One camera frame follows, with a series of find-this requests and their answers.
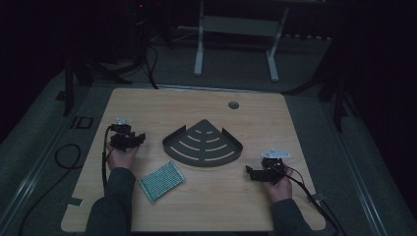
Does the dark grey corner shelf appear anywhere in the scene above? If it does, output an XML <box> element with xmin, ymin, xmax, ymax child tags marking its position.
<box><xmin>161</xmin><ymin>118</ymin><xmax>244</xmax><ymax>168</ymax></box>

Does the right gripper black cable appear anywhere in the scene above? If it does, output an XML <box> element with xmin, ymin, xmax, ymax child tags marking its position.
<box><xmin>283</xmin><ymin>166</ymin><xmax>349</xmax><ymax>236</ymax></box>

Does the white metal stand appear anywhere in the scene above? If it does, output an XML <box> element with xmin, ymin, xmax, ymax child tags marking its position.
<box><xmin>193</xmin><ymin>0</ymin><xmax>291</xmax><ymax>84</ymax></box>

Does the metal floor rail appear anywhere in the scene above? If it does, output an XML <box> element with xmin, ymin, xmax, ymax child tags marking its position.
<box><xmin>0</xmin><ymin>114</ymin><xmax>77</xmax><ymax>230</ymax></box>
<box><xmin>330</xmin><ymin>124</ymin><xmax>394</xmax><ymax>236</ymax></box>

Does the person's left hand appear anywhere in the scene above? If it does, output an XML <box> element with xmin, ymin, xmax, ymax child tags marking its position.
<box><xmin>105</xmin><ymin>144</ymin><xmax>141</xmax><ymax>171</ymax></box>

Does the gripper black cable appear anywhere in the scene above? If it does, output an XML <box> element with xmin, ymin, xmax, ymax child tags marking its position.
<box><xmin>283</xmin><ymin>166</ymin><xmax>349</xmax><ymax>236</ymax></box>
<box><xmin>100</xmin><ymin>125</ymin><xmax>116</xmax><ymax>198</ymax></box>

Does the black floor cable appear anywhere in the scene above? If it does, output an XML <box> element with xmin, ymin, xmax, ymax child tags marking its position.
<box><xmin>18</xmin><ymin>143</ymin><xmax>84</xmax><ymax>236</ymax></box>

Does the person's right hand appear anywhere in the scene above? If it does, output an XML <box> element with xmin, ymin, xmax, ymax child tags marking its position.
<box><xmin>264</xmin><ymin>164</ymin><xmax>295</xmax><ymax>205</ymax></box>

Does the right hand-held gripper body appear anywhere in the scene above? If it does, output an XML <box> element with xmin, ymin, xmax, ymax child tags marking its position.
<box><xmin>259</xmin><ymin>148</ymin><xmax>293</xmax><ymax>185</ymax></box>

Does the green scrubbing sponge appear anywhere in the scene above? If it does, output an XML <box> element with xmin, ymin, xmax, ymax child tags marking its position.
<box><xmin>137</xmin><ymin>160</ymin><xmax>187</xmax><ymax>205</ymax></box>

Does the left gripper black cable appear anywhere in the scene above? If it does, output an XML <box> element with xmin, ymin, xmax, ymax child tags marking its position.
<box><xmin>100</xmin><ymin>125</ymin><xmax>116</xmax><ymax>198</ymax></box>

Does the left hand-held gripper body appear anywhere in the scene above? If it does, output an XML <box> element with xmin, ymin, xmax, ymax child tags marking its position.
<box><xmin>109</xmin><ymin>117</ymin><xmax>139</xmax><ymax>152</ymax></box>

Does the black metal stand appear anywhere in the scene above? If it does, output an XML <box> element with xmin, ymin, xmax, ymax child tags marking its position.
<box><xmin>61</xmin><ymin>57</ymin><xmax>134</xmax><ymax>118</ymax></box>
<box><xmin>280</xmin><ymin>62</ymin><xmax>360</xmax><ymax>134</ymax></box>

